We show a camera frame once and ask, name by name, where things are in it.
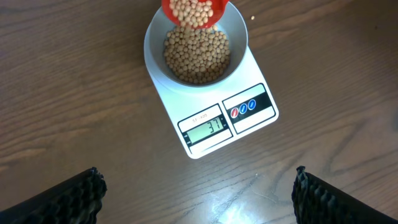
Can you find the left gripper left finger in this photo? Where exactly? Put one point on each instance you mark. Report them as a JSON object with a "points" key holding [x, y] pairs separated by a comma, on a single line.
{"points": [[76, 200]]}

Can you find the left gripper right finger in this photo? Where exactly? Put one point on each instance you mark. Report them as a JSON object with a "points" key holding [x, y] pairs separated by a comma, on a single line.
{"points": [[318, 202]]}

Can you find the red plastic measuring scoop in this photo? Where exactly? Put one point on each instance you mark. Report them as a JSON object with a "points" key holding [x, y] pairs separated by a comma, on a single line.
{"points": [[195, 14]]}

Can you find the white digital kitchen scale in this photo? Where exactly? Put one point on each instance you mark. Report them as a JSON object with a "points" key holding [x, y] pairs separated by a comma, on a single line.
{"points": [[207, 118]]}

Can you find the grey round bowl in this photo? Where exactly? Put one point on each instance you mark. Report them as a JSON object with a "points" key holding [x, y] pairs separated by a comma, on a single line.
{"points": [[231, 23]]}

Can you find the soybeans in bowl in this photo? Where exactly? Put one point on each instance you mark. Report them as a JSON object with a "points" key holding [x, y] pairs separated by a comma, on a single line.
{"points": [[197, 56]]}

